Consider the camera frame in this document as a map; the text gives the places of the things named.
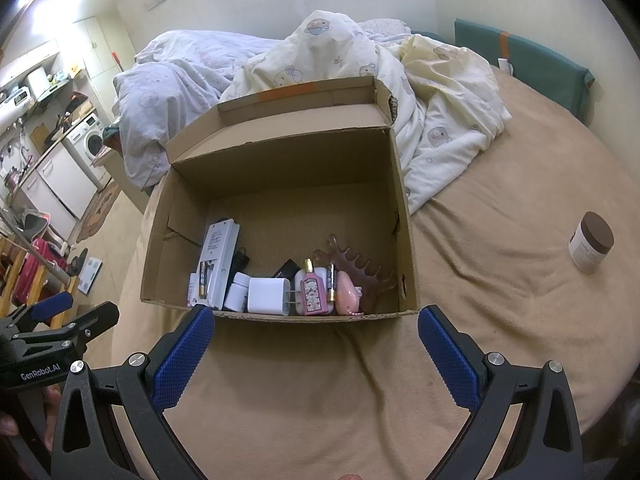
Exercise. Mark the white battery charger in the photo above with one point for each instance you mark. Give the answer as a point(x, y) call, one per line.
point(220, 250)

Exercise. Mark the black shoe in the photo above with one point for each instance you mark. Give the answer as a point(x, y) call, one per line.
point(75, 262)

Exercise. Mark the white earbuds case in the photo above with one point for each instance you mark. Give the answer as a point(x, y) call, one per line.
point(323, 276)

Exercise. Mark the white washing machine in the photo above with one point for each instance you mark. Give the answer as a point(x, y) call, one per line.
point(87, 142)

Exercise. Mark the gold battery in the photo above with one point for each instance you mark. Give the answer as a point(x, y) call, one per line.
point(331, 282)
point(202, 280)

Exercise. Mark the green headboard cushion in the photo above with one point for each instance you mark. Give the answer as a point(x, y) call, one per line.
point(540, 70)

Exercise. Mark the pink perfume bottle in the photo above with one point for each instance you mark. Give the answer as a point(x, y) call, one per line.
point(312, 295)

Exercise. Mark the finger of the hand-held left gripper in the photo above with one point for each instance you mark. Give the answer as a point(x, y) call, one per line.
point(95, 322)
point(50, 305)

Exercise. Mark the white bathroom scale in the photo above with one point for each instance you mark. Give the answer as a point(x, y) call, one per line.
point(89, 276)

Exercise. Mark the white kitchen appliance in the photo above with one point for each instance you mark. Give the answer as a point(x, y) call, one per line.
point(38, 82)

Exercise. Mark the white kitchen cabinet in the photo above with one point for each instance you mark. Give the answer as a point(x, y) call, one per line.
point(60, 180)

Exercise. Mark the red bag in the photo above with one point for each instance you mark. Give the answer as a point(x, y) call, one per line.
point(32, 270)

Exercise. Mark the grey chair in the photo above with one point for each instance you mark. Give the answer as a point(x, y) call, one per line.
point(34, 224)

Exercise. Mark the cardboard box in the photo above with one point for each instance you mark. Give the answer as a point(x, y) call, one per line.
point(300, 200)

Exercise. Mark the white printed duvet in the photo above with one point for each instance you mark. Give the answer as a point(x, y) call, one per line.
point(325, 45)

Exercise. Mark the green cloth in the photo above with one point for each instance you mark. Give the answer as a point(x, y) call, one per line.
point(112, 135)

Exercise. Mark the black rectangular case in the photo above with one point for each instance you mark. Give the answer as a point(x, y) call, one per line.
point(286, 267)

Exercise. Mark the white charger plug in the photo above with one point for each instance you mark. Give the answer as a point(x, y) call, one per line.
point(265, 295)

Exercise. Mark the white jar with brown lid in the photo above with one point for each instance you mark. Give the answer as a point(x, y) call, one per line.
point(587, 250)

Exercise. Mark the pink heart-shaped case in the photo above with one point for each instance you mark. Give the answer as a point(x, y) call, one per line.
point(346, 295)

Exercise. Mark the person's left hand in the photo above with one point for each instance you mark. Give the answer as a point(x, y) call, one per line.
point(52, 410)

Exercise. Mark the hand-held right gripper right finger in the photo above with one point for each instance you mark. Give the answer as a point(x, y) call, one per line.
point(450, 360)

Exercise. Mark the brown floor rug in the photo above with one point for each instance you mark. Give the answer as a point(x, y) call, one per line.
point(97, 212)

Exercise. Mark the white wardrobe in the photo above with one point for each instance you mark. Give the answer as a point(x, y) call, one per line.
point(100, 45)

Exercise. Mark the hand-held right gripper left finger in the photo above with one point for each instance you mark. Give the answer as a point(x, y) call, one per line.
point(182, 360)

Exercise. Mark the white medicine bottle red label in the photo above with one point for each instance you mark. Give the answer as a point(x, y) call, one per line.
point(192, 290)

